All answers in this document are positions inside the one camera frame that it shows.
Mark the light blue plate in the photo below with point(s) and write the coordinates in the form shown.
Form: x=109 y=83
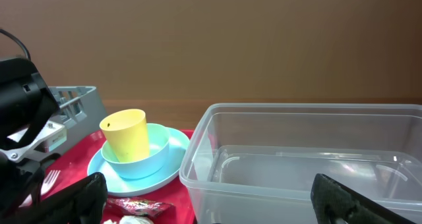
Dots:
x=124 y=188

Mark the white plastic fork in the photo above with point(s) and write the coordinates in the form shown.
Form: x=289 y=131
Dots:
x=48 y=183

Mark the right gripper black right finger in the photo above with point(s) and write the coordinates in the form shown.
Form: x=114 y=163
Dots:
x=335 y=203

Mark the clear plastic bin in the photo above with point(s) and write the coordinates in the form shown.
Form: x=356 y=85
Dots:
x=256 y=162

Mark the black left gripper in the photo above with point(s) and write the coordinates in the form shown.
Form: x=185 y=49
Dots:
x=26 y=106

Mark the light blue bowl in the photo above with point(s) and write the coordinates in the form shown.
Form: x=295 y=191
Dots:
x=158 y=138

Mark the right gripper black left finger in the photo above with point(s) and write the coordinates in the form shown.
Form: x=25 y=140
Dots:
x=81 y=202

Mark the yellow plastic cup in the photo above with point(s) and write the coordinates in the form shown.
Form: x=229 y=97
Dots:
x=127 y=133

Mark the red serving tray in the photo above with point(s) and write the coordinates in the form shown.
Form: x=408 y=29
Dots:
x=73 y=166

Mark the red snack wrapper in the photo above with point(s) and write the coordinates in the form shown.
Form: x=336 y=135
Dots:
x=136 y=206

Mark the crumpled white tissue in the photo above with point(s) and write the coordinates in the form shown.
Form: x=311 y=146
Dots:
x=130 y=220

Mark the grey dishwasher rack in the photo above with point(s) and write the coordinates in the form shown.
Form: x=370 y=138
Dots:
x=81 y=110

